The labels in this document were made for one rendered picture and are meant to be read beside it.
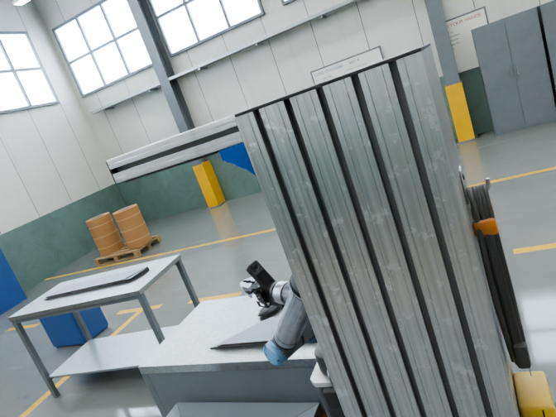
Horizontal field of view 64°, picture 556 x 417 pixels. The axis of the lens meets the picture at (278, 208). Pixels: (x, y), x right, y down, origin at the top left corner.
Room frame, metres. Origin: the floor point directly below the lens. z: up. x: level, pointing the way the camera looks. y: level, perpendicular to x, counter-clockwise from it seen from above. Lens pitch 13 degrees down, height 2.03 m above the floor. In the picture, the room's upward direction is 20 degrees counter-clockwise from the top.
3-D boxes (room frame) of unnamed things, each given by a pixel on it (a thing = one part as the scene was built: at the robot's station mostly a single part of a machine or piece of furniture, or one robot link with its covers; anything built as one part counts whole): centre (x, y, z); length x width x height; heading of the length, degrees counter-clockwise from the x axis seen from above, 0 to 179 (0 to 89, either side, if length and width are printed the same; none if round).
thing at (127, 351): (4.12, 1.91, 0.49); 1.60 x 0.70 x 0.99; 67
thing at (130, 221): (9.32, 3.32, 0.47); 1.32 x 0.80 x 0.95; 64
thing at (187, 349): (1.95, 0.19, 1.03); 1.30 x 0.60 x 0.04; 62
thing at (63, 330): (5.48, 2.97, 0.29); 0.61 x 0.43 x 0.57; 63
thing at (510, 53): (7.92, -4.79, 0.98); 1.00 x 0.48 x 1.95; 64
